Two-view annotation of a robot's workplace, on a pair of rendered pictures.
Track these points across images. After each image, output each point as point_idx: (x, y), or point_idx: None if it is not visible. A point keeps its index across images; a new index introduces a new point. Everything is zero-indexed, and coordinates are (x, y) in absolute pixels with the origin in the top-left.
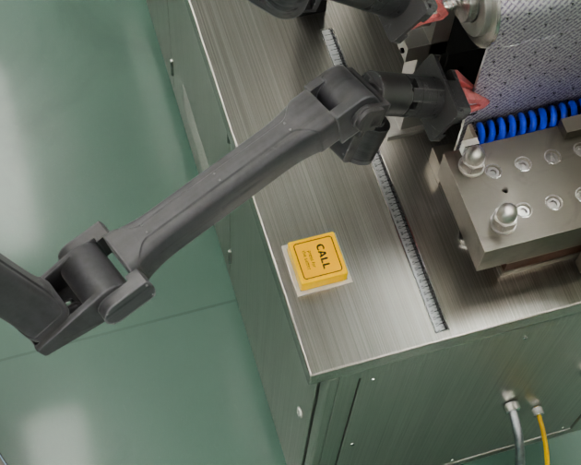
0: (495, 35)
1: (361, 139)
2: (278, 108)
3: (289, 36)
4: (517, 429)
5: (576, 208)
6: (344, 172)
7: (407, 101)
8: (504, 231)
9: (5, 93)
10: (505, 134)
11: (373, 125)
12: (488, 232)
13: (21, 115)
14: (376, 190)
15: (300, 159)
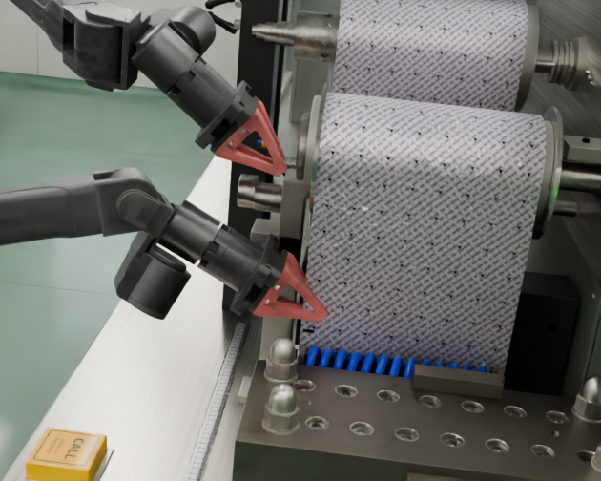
0: (314, 165)
1: (143, 271)
2: (147, 352)
3: (203, 317)
4: None
5: (388, 442)
6: (170, 410)
7: (206, 235)
8: (275, 427)
9: None
10: (341, 365)
11: (141, 220)
12: (254, 427)
13: None
14: (193, 432)
15: (44, 229)
